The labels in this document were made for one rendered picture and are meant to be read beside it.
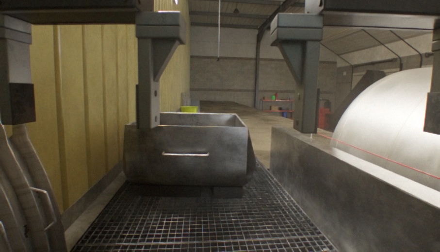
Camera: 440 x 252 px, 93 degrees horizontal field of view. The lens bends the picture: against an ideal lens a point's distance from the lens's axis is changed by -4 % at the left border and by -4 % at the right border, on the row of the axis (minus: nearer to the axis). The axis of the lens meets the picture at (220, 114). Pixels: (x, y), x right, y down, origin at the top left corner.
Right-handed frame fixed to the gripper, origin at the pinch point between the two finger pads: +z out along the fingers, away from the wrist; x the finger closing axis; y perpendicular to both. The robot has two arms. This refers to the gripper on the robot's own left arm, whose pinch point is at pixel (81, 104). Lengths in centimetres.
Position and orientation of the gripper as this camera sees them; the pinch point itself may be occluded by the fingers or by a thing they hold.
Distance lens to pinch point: 24.9
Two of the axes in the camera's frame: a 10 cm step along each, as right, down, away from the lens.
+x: -10.0, -0.2, 0.3
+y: 0.3, -1.0, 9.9
